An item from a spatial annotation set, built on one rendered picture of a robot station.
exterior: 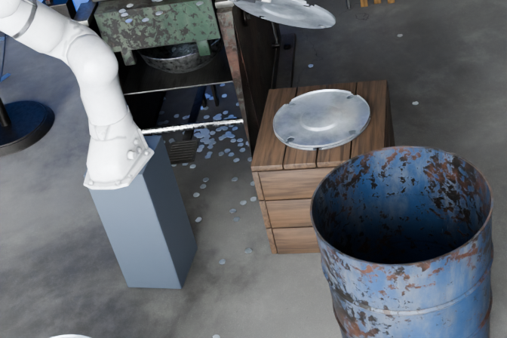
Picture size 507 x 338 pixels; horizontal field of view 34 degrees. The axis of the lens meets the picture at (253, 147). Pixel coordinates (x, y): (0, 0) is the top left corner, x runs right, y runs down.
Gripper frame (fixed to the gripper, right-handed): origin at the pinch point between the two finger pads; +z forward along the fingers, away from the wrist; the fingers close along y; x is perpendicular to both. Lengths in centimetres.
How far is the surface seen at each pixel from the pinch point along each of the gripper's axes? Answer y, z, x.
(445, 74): 11, 124, -17
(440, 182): -38, 23, -50
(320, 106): -20.4, 44.2, -3.8
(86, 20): -8, 21, 72
